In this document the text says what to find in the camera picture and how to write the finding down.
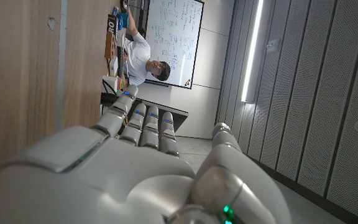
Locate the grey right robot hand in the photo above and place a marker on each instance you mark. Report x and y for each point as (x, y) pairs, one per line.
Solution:
(120, 180)

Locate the large white cube box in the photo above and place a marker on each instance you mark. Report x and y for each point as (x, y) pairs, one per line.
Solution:
(109, 81)

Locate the person in white t-shirt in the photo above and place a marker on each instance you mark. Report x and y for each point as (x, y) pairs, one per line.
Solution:
(138, 59)

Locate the brown wooden block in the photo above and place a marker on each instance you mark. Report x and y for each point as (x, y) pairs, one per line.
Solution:
(110, 45)

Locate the black block with white letters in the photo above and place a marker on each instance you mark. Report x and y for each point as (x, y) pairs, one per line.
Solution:
(112, 25)

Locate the whiteboard with blue writing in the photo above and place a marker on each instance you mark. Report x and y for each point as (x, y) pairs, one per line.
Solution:
(179, 31)

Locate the long ceiling light bar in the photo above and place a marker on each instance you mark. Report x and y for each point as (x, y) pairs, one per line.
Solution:
(252, 53)

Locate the small ceiling sensor box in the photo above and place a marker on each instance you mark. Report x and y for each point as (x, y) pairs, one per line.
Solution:
(273, 46)

